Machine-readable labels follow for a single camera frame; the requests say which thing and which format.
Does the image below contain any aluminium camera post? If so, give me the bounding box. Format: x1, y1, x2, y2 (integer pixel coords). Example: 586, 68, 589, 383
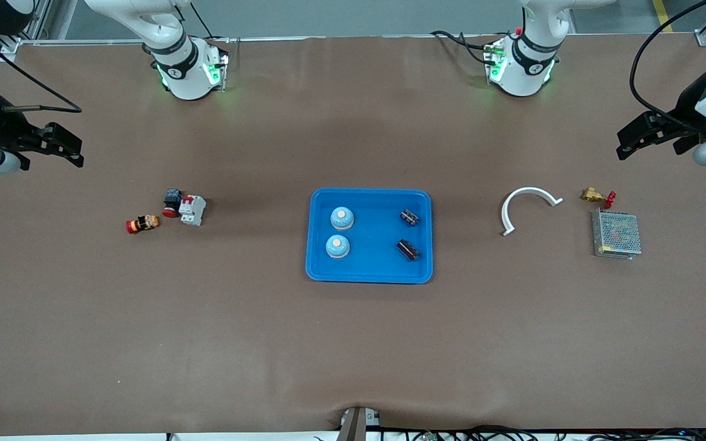
336, 405, 371, 441

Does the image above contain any brass valve red handle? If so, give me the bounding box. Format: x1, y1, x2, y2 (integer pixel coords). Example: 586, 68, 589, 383
580, 187, 617, 210

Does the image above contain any blue bell beige base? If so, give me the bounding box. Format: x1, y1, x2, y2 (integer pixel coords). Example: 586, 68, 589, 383
330, 206, 355, 232
325, 234, 351, 260

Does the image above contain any black arm base cable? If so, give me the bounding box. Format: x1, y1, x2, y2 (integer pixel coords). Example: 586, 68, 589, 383
430, 29, 504, 67
191, 0, 222, 42

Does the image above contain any yellow floor tape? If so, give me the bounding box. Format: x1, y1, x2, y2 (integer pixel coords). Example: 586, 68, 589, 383
652, 0, 675, 32

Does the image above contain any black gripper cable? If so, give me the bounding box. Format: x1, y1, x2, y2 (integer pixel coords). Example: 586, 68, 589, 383
630, 0, 706, 132
0, 31, 83, 115

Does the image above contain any white red circuit breaker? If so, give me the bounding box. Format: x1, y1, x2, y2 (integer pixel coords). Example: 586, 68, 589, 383
178, 194, 207, 227

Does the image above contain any red orange push button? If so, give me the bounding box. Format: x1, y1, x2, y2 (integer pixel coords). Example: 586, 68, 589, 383
125, 214, 161, 235

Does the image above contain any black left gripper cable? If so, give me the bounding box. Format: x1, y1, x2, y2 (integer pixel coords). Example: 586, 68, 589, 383
630, 0, 706, 132

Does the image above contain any blue plastic tray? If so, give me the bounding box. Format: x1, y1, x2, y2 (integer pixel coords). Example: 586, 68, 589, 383
305, 187, 434, 285

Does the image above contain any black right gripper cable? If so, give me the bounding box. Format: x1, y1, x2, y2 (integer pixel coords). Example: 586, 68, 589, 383
0, 31, 83, 115

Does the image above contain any perforated metal power supply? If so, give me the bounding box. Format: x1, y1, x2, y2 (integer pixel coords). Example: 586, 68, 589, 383
591, 208, 643, 261

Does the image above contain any white curved bracket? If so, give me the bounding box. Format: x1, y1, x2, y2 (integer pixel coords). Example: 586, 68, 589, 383
501, 186, 564, 237

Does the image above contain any brown table mat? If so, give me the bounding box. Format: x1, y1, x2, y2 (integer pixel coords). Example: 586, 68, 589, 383
0, 34, 706, 437

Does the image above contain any red emergency stop switch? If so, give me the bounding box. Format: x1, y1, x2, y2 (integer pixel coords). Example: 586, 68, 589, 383
162, 188, 183, 219

